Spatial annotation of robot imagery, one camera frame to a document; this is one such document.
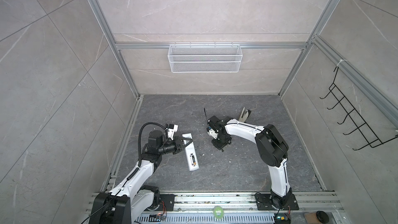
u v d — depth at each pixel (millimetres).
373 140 585
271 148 519
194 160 730
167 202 731
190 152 746
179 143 700
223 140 798
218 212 714
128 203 423
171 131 759
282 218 700
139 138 647
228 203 746
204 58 1005
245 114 1054
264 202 733
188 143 756
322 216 683
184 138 761
